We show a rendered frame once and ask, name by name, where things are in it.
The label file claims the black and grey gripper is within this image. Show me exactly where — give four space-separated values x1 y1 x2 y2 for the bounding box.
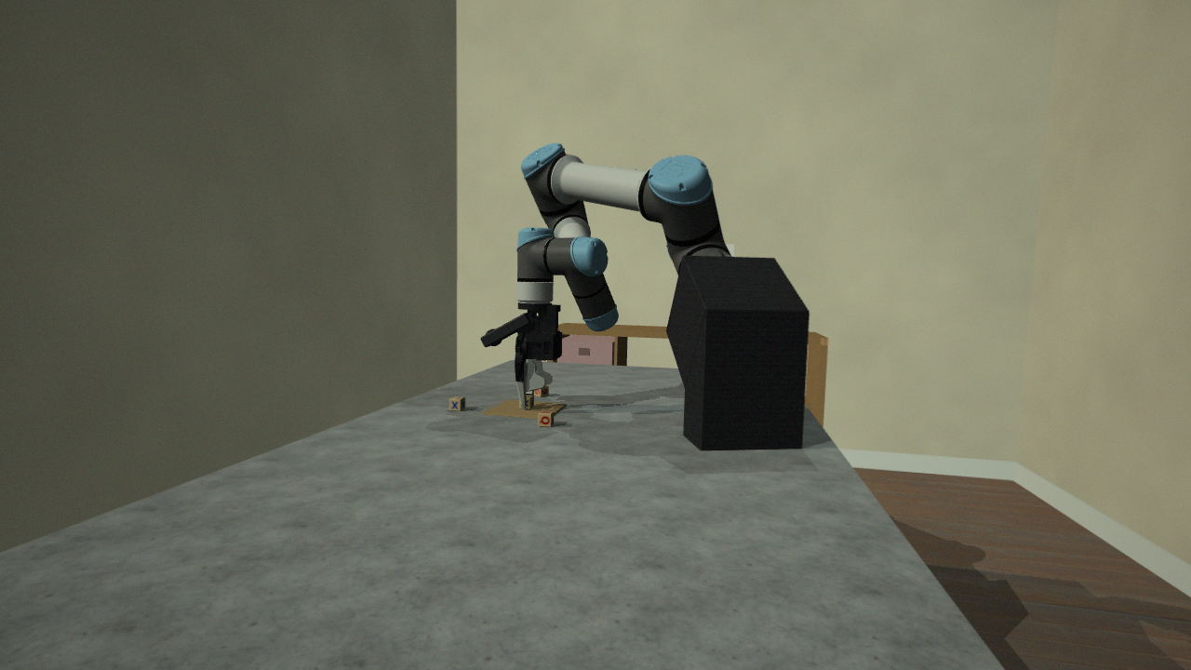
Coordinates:
515 302 562 409

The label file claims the tan mat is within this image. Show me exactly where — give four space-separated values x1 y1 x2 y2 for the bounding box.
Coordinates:
482 399 567 419

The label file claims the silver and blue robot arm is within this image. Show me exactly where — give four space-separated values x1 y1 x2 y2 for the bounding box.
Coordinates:
516 143 732 331

